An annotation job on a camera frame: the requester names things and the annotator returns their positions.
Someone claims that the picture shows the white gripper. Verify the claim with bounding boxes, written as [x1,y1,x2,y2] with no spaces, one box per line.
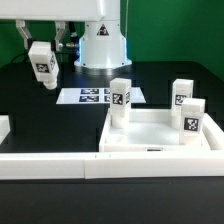
[0,0,106,51]

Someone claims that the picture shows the white square table top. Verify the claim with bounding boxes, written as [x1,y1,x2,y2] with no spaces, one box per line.
[99,109,224,152]

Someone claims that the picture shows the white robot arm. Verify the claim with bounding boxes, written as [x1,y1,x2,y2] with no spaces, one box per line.
[0,0,131,81]

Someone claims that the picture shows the white marker sheet with tags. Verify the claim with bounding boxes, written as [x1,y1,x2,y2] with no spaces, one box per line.
[55,87,147,105]

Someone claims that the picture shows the white U-shaped obstacle fence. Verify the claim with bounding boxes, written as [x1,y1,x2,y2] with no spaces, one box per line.
[0,116,224,180]

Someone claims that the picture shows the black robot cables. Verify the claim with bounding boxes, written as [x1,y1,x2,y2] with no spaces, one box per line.
[9,21,81,64]

